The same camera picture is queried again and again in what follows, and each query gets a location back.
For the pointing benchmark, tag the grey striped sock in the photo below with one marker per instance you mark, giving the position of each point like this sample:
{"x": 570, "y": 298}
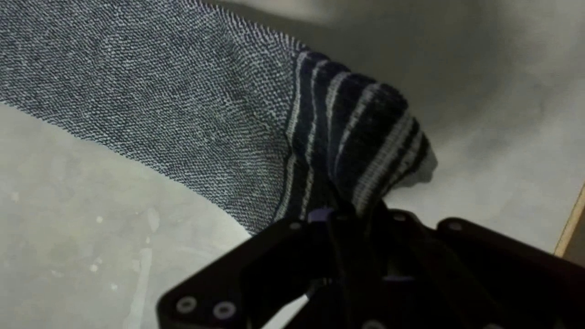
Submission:
{"x": 152, "y": 92}

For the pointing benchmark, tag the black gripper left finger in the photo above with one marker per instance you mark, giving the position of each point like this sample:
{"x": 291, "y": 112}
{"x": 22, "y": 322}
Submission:
{"x": 256, "y": 262}

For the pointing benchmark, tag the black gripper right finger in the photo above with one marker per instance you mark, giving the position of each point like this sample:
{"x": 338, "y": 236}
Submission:
{"x": 486, "y": 280}

